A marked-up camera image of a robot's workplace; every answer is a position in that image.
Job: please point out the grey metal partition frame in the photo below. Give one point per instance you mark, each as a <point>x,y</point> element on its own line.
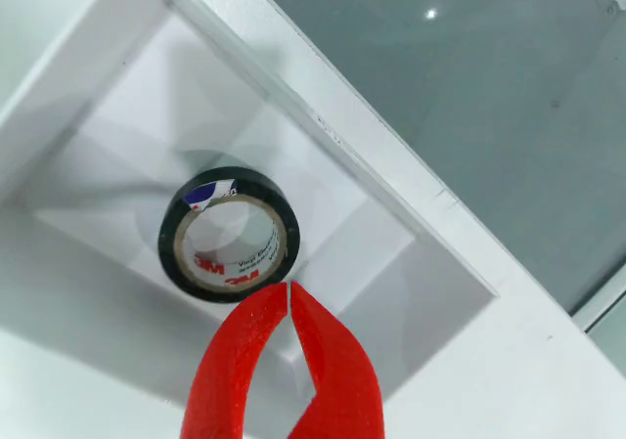
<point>606,308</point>

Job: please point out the white rectangular cardboard bin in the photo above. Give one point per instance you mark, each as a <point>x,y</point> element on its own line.
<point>98,92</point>

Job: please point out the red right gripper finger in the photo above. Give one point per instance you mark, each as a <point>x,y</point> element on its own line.
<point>342,370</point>

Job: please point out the black electrical tape roll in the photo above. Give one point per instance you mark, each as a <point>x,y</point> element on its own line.
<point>168,243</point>

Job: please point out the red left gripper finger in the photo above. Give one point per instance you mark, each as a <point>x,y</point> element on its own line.
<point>230,361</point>

